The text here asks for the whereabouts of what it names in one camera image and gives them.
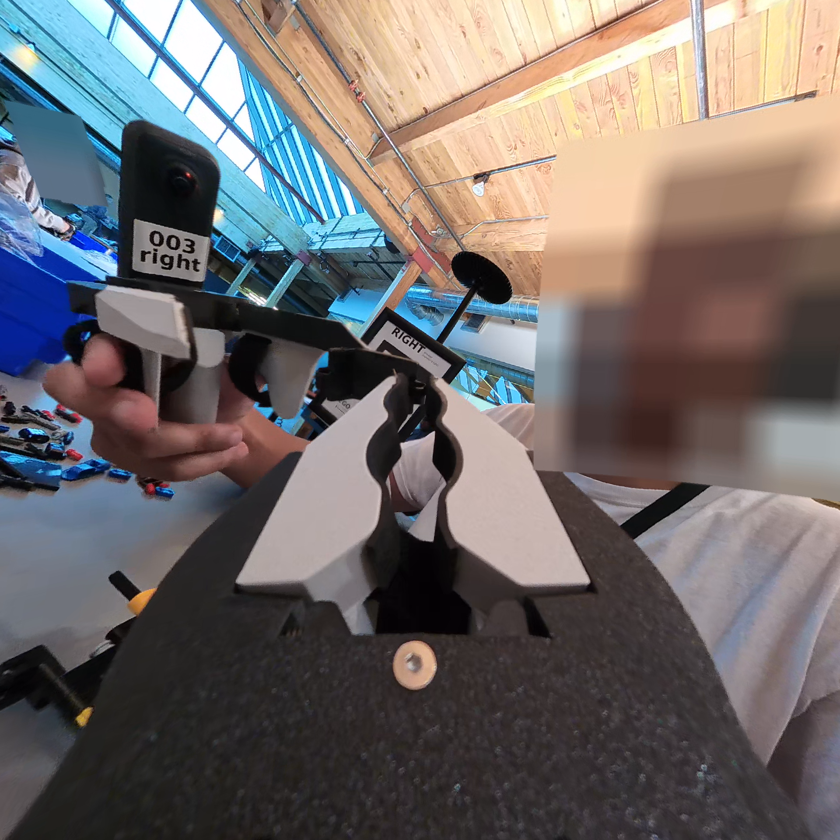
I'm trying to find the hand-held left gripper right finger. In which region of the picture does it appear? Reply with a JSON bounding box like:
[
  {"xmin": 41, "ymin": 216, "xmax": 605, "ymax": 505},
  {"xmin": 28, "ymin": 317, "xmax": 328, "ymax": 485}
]
[{"xmin": 410, "ymin": 379, "xmax": 593, "ymax": 618}]

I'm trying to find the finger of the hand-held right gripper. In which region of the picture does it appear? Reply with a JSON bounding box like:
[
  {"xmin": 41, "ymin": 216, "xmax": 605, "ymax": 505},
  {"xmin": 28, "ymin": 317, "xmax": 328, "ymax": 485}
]
[
  {"xmin": 259, "ymin": 341, "xmax": 327, "ymax": 420},
  {"xmin": 95, "ymin": 289, "xmax": 196, "ymax": 434}
]

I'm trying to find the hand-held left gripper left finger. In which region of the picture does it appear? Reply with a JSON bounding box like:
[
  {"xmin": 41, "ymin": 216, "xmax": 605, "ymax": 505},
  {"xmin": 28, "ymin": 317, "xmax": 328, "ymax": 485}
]
[{"xmin": 235, "ymin": 373, "xmax": 404, "ymax": 636}]

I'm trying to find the black gear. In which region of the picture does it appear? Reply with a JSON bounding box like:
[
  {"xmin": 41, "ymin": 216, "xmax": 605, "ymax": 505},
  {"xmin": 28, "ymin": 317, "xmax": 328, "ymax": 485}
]
[{"xmin": 394, "ymin": 251, "xmax": 514, "ymax": 441}]

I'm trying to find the person's right forearm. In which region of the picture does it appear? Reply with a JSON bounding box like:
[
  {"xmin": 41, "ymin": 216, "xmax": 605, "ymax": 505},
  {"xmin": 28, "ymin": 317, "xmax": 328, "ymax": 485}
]
[{"xmin": 220, "ymin": 394, "xmax": 312, "ymax": 490}]

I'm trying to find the pile of loose lego pieces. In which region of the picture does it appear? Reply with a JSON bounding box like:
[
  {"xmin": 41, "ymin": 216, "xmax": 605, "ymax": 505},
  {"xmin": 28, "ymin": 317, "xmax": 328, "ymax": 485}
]
[{"xmin": 0, "ymin": 387, "xmax": 177, "ymax": 501}]

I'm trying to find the person's right hand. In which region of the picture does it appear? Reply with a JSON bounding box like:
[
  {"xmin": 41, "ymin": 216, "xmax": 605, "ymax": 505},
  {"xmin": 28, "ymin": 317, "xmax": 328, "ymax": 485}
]
[{"xmin": 42, "ymin": 338, "xmax": 250, "ymax": 487}]

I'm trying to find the blue table cloth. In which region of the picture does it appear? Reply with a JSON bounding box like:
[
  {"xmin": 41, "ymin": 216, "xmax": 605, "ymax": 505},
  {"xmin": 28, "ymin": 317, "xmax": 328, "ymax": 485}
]
[{"xmin": 0, "ymin": 230, "xmax": 118, "ymax": 378}]

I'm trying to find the black framed white sign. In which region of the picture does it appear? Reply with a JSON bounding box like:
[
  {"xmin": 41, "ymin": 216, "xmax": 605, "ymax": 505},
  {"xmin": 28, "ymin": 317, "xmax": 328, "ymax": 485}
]
[{"xmin": 362, "ymin": 307, "xmax": 465, "ymax": 383}]

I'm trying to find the black and yellow knob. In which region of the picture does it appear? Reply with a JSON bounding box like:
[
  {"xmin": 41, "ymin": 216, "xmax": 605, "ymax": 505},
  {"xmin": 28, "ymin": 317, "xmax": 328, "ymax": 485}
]
[{"xmin": 108, "ymin": 571, "xmax": 158, "ymax": 618}]

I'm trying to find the person's white shirt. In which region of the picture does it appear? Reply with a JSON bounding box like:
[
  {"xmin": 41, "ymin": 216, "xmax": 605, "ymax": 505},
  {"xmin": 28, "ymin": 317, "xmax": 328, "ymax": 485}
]
[{"xmin": 387, "ymin": 403, "xmax": 840, "ymax": 840}]

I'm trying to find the black tool with yellow tip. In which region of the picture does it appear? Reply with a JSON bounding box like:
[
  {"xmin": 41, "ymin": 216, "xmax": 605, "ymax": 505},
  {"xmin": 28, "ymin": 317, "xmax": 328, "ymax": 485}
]
[{"xmin": 0, "ymin": 646, "xmax": 94, "ymax": 729}]

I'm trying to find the black shoulder strap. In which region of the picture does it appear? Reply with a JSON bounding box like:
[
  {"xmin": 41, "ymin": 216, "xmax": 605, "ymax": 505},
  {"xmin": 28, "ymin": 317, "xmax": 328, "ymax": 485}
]
[{"xmin": 620, "ymin": 482, "xmax": 711, "ymax": 540}]

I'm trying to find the silver ventilation duct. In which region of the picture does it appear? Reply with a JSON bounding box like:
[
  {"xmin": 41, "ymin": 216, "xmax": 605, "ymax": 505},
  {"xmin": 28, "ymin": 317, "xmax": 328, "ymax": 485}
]
[{"xmin": 403, "ymin": 289, "xmax": 539, "ymax": 327}]

